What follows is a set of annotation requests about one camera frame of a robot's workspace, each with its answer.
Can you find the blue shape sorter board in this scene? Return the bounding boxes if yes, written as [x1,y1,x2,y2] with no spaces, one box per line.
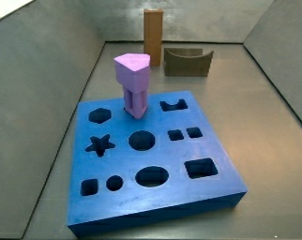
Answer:
[68,91,247,237]

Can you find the dark grey arch block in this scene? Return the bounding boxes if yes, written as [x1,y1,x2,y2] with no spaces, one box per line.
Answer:
[164,48,214,77]

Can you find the purple triangular peg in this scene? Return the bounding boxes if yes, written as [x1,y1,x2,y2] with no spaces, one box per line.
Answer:
[113,53,151,119]

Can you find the tall brown rectangular block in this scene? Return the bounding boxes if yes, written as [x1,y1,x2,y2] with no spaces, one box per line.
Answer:
[144,8,164,67]

